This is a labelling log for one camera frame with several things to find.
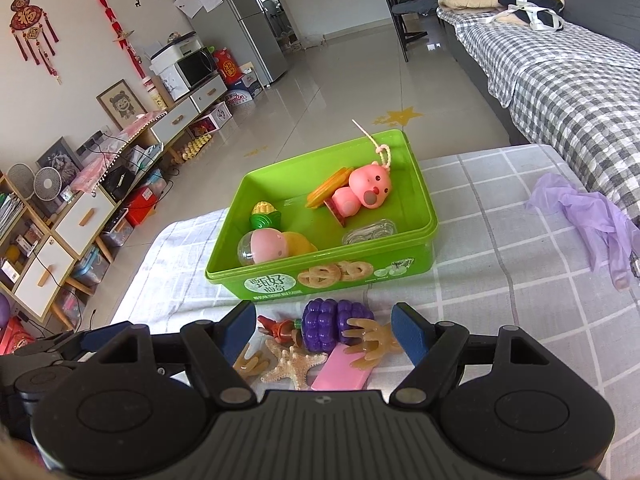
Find white microwave oven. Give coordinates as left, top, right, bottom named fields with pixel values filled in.
left=172, top=47, right=216, bottom=88

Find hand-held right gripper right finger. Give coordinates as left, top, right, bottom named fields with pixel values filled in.
left=387, top=301, right=551, bottom=408

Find grey checked sofa cover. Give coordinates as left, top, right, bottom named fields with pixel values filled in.
left=437, top=5, right=640, bottom=241

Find black electronic device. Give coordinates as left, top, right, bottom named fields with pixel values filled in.
left=102, top=165, right=133, bottom=201

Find yellow star floor sticker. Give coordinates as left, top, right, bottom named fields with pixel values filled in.
left=372, top=106, right=421, bottom=128

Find pale starfish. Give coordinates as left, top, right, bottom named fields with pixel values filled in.
left=262, top=337, right=328, bottom=391

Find red toy slice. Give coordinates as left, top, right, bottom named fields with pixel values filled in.
left=322, top=199, right=351, bottom=226

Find clear plastic case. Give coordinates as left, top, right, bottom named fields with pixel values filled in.
left=341, top=219, right=398, bottom=247

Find green toy corn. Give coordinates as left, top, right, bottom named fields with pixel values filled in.
left=250, top=201, right=283, bottom=231

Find silver refrigerator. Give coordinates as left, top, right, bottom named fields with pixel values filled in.
left=172, top=0, right=291, bottom=86

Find clear storage bin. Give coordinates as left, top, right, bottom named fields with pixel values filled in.
left=102, top=217, right=133, bottom=248

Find pink rectangular block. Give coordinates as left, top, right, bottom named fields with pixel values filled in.
left=310, top=345, right=378, bottom=392

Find white wooden cabinet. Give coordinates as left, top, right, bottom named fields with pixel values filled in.
left=0, top=72, right=226, bottom=326

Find pink rubber pig toy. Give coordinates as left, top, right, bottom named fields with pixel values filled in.
left=330, top=120, right=396, bottom=218

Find purple toy grapes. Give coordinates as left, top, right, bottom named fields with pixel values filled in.
left=301, top=298, right=376, bottom=353

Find red knot wall hanging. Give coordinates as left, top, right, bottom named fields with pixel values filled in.
left=10, top=0, right=63, bottom=86

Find red storage box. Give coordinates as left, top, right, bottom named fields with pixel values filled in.
left=125, top=187, right=158, bottom=228

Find cardboard box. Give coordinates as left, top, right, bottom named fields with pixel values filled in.
left=225, top=65, right=263, bottom=106

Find white checked tablecloth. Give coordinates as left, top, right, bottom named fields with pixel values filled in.
left=107, top=142, right=640, bottom=461

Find row of yellow bottles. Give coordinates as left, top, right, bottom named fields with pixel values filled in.
left=177, top=135, right=216, bottom=163

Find white carton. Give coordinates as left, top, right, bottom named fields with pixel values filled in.
left=157, top=72, right=182, bottom=102

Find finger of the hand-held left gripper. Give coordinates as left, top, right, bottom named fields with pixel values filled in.
left=15, top=322, right=135, bottom=362

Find white printer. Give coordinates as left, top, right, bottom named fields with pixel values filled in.
left=150, top=31, right=203, bottom=73

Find green plastic cookie box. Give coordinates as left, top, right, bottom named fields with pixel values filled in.
left=205, top=129, right=440, bottom=302

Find yellow toy bowl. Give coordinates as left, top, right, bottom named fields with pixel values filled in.
left=282, top=232, right=319, bottom=258

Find pink lace cloth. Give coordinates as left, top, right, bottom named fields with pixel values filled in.
left=70, top=110, right=168, bottom=193

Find red gift box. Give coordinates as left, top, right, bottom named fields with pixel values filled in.
left=212, top=47, right=243, bottom=86

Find white and pink box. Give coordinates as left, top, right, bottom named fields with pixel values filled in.
left=190, top=101, right=233, bottom=136

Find pink capsule ball toy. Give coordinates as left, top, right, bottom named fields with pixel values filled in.
left=236, top=227, right=291, bottom=267

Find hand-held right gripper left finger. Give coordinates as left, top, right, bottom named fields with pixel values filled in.
left=92, top=301, right=261, bottom=408

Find framed cartoon picture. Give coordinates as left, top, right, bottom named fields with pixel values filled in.
left=96, top=79, right=148, bottom=131

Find red string wall decoration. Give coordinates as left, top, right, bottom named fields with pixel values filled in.
left=77, top=0, right=146, bottom=78

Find grey sofa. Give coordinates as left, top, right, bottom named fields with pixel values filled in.
left=450, top=0, right=640, bottom=146

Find tan hand-shaped toy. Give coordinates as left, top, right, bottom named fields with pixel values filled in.
left=232, top=345, right=273, bottom=381
left=340, top=317, right=401, bottom=370

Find white desk fan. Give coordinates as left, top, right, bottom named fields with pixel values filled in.
left=34, top=166, right=68, bottom=216

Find purple glove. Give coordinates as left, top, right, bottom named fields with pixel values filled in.
left=525, top=172, right=640, bottom=291

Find dark framed picture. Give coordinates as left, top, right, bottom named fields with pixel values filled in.
left=36, top=136, right=83, bottom=173

